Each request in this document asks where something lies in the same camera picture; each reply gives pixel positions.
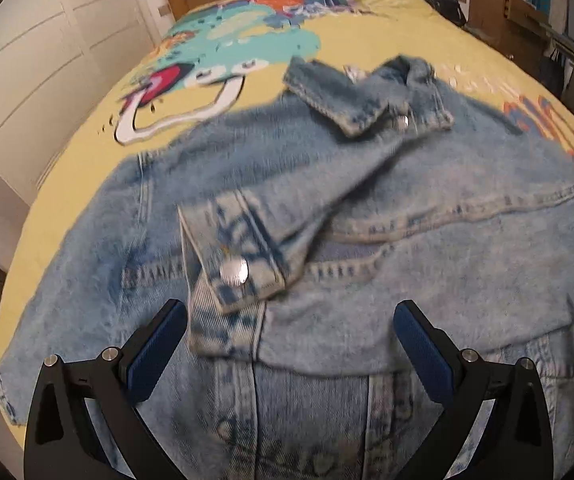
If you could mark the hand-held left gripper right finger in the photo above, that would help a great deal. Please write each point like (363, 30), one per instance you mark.
(423, 352)

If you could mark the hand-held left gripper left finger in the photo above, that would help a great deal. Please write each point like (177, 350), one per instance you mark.
(158, 352)

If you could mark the blue denim jacket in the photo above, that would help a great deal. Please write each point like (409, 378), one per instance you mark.
(417, 210)

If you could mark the yellow printed bed sheet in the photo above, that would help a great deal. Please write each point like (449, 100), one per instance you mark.
(92, 175)

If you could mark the brown wooden desk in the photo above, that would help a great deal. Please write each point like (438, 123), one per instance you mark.
(497, 15)

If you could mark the white wardrobe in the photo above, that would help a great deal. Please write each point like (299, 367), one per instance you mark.
(42, 60)

